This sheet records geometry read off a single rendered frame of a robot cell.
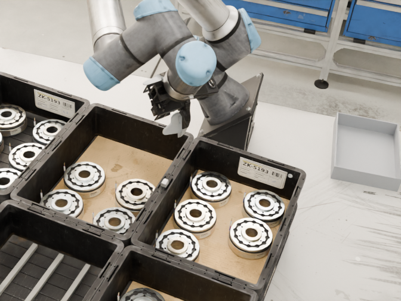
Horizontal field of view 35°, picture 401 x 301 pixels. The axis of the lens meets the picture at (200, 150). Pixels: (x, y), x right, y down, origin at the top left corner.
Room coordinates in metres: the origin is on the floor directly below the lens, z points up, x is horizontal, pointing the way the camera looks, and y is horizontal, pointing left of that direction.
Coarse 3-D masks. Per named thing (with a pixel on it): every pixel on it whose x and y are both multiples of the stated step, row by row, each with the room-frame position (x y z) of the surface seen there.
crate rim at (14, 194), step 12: (108, 108) 1.32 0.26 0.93; (144, 120) 1.29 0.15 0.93; (72, 132) 1.21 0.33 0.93; (60, 144) 1.16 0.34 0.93; (48, 156) 1.11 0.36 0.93; (180, 156) 1.17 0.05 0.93; (36, 168) 1.06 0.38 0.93; (168, 168) 1.12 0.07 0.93; (24, 180) 1.02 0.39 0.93; (12, 192) 0.98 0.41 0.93; (156, 192) 1.04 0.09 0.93; (36, 204) 0.95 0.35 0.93; (144, 204) 0.99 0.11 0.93; (60, 216) 0.93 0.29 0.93; (72, 216) 0.93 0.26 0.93; (96, 228) 0.91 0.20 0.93; (132, 228) 0.92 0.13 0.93; (120, 240) 0.88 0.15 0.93
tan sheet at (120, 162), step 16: (96, 144) 1.29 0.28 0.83; (112, 144) 1.30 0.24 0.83; (80, 160) 1.22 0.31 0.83; (96, 160) 1.22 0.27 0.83; (112, 160) 1.23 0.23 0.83; (128, 160) 1.24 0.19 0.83; (144, 160) 1.25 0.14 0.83; (160, 160) 1.25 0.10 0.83; (112, 176) 1.17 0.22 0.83; (128, 176) 1.18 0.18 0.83; (144, 176) 1.19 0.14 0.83; (160, 176) 1.19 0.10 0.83; (112, 192) 1.11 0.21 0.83; (96, 208) 1.05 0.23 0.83
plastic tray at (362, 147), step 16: (336, 128) 1.59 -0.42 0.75; (352, 128) 1.66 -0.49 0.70; (368, 128) 1.66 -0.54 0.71; (384, 128) 1.66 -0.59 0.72; (336, 144) 1.51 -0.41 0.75; (352, 144) 1.58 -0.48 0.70; (368, 144) 1.59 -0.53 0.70; (384, 144) 1.60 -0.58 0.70; (336, 160) 1.49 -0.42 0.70; (352, 160) 1.50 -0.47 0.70; (368, 160) 1.51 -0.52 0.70; (384, 160) 1.52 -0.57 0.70; (400, 160) 1.47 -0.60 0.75; (336, 176) 1.41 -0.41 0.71; (352, 176) 1.40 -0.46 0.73; (368, 176) 1.40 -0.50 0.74; (384, 176) 1.39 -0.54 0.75; (400, 176) 1.40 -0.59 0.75
